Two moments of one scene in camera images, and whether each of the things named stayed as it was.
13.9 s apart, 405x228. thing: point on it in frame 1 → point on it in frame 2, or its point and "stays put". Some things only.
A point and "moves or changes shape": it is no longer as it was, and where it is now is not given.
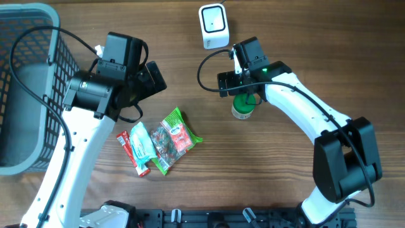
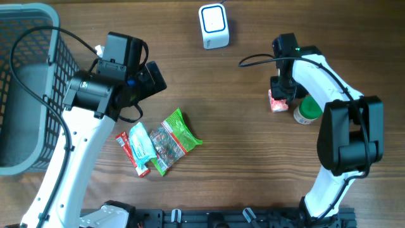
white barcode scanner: (214, 23) stays put
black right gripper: (226, 83) → (281, 92)
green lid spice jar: (243, 105) moves or changes shape
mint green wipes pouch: (143, 147) stays put
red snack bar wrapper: (125, 139) stays put
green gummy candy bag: (172, 138) stays put
